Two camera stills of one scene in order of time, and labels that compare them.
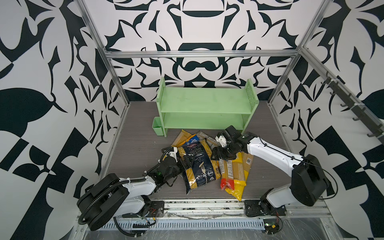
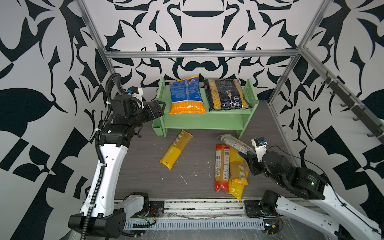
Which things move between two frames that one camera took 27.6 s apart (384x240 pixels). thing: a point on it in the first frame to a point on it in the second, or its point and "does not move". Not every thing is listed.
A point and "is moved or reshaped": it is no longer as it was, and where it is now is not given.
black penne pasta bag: [204, 168] to [225, 94]
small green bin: [157, 126] does not move
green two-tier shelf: [206, 108] does not move
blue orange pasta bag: [193, 144] to [186, 97]
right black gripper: [220, 155] to [253, 162]
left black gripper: [187, 165] to [150, 114]
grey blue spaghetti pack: [210, 139] is moved or reshaped
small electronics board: [271, 225] does not move
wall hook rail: [368, 121] does not move
